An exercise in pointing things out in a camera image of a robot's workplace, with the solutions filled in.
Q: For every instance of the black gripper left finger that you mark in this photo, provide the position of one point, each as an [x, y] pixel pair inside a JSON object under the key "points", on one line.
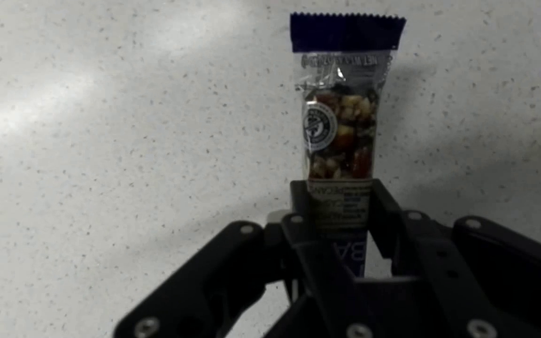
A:
{"points": [[209, 293]]}

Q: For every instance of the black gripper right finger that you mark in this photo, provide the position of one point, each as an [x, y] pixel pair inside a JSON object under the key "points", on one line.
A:
{"points": [[474, 278]]}

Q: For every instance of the granola bar blue wrapper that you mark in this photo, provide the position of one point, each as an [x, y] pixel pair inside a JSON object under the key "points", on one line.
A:
{"points": [[343, 65]]}

